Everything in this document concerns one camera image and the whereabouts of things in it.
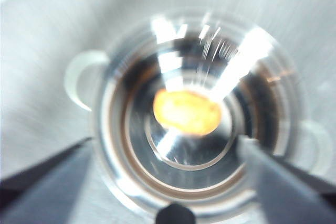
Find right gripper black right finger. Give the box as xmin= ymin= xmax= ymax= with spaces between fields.
xmin=239 ymin=135 xmax=336 ymax=224

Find brown potato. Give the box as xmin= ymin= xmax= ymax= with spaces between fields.
xmin=153 ymin=90 xmax=222 ymax=136

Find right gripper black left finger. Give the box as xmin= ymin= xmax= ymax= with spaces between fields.
xmin=0 ymin=136 xmax=127 ymax=224

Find pale green electric pot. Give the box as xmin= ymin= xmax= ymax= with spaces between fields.
xmin=64 ymin=11 xmax=329 ymax=224

